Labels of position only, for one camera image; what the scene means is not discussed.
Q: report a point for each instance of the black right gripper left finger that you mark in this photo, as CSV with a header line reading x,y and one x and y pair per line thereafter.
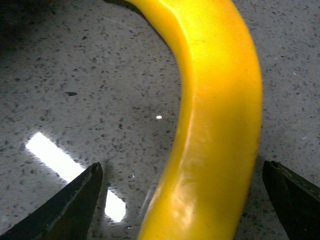
x,y
65,216

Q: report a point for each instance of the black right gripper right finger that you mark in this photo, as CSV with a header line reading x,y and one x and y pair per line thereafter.
x,y
295,200

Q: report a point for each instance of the yellow banana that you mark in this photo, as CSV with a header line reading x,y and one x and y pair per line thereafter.
x,y
204,186

